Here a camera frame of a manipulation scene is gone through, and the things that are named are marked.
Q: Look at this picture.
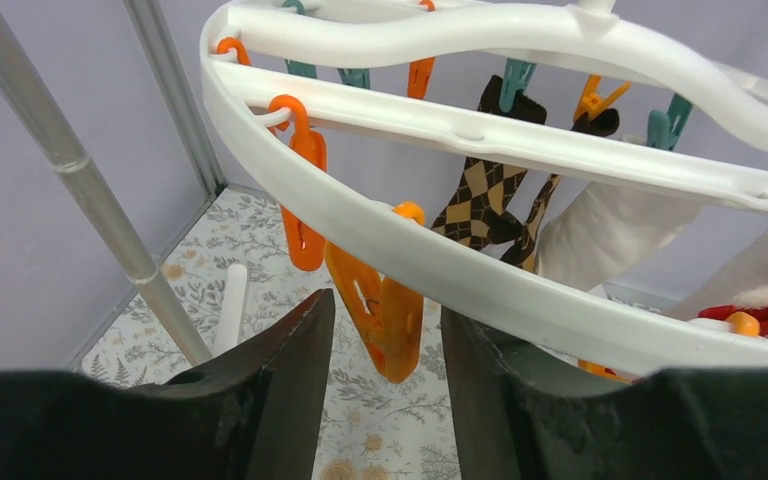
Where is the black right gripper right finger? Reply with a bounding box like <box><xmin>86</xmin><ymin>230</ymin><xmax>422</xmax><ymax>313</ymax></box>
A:
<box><xmin>441</xmin><ymin>308</ymin><xmax>768</xmax><ymax>479</ymax></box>

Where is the red white hanging sock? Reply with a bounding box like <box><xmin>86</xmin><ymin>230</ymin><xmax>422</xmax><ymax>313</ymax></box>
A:
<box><xmin>661</xmin><ymin>231</ymin><xmax>768</xmax><ymax>338</ymax></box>

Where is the orange clothes clip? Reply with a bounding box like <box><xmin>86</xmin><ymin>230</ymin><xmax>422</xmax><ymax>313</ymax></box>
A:
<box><xmin>268</xmin><ymin>94</ymin><xmax>327</xmax><ymax>272</ymax></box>
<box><xmin>323</xmin><ymin>201</ymin><xmax>427</xmax><ymax>386</ymax></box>

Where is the silver drying rack frame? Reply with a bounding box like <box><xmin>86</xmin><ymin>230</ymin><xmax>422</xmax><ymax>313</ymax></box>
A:
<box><xmin>0</xmin><ymin>1</ymin><xmax>246</xmax><ymax>365</ymax></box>

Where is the white round clip hanger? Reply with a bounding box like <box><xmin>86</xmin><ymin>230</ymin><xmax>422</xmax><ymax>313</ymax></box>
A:
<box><xmin>199</xmin><ymin>1</ymin><xmax>768</xmax><ymax>381</ymax></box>

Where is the brown argyle sock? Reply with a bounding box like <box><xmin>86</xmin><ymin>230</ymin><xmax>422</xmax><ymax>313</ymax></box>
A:
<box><xmin>431</xmin><ymin>75</ymin><xmax>620</xmax><ymax>273</ymax></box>

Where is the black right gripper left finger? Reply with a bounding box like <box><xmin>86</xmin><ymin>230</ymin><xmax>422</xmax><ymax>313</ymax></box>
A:
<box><xmin>0</xmin><ymin>289</ymin><xmax>335</xmax><ymax>479</ymax></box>

